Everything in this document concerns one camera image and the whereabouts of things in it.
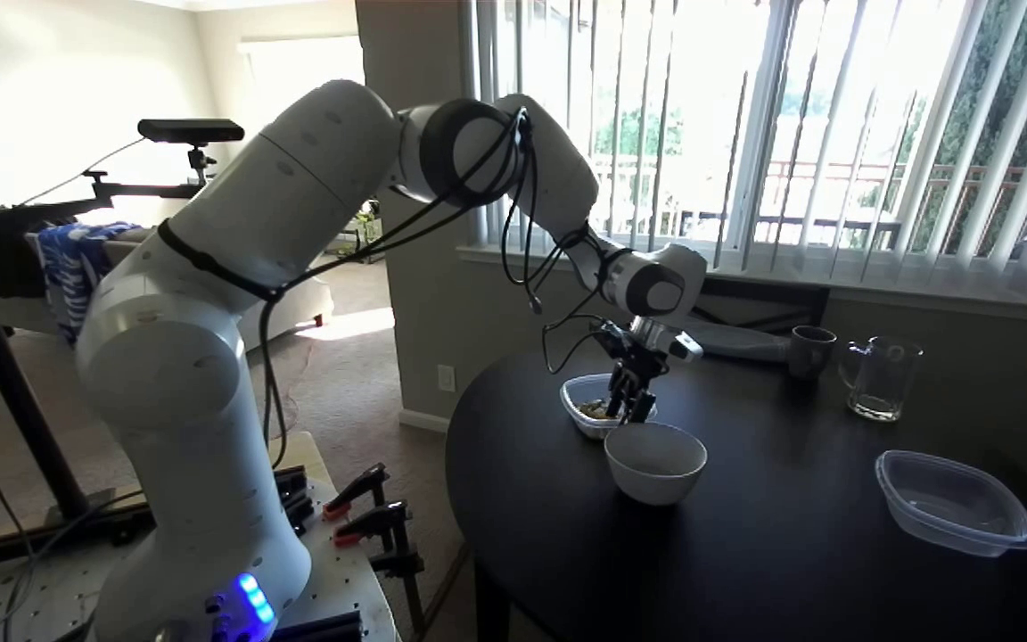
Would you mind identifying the red-handled clamp lower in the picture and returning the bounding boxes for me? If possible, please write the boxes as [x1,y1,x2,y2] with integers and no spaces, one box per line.
[333,499,405,550]

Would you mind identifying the black tripod pole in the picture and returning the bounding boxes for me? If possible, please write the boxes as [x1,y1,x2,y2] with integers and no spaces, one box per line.
[0,329,89,516]

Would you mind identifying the white ceramic right bowl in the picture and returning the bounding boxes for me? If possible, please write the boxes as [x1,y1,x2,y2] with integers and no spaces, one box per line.
[602,424,711,507]

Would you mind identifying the clear plastic bowl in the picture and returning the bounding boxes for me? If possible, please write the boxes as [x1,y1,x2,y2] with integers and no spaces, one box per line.
[561,373,630,441]

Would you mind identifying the small objects in bowl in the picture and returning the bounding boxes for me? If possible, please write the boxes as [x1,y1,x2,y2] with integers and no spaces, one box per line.
[580,405,610,420]

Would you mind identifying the black camera on stand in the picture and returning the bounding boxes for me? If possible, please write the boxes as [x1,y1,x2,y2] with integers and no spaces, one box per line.
[137,118,246,148]

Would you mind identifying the robot mounting base plate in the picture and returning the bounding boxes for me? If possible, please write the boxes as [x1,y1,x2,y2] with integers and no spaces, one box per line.
[0,431,401,642]

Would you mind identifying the clear glass pitcher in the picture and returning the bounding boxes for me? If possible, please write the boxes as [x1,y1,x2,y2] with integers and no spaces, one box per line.
[838,336,924,424]

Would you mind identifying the dark mug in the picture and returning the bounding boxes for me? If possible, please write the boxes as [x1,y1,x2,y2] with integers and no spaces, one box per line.
[789,325,838,382]

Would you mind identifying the red-handled clamp upper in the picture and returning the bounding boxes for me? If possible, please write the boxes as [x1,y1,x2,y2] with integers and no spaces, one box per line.
[321,463,389,520]

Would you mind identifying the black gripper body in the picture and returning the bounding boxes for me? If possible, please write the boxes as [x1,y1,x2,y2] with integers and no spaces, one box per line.
[592,317,704,382]

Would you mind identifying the vertical window blinds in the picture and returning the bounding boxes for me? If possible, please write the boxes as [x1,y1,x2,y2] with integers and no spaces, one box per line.
[467,0,1027,301]

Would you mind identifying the clear plastic container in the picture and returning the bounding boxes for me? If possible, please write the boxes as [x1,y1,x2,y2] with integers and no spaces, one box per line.
[874,451,1027,562]

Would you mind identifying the red-handled clamp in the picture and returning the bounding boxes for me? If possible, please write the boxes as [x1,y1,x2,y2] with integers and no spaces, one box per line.
[321,463,389,520]
[333,499,405,550]

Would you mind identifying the round dark table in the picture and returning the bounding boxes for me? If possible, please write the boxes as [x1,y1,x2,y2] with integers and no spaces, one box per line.
[447,355,1027,642]

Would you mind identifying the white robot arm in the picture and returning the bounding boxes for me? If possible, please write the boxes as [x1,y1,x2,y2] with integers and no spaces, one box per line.
[74,79,707,642]

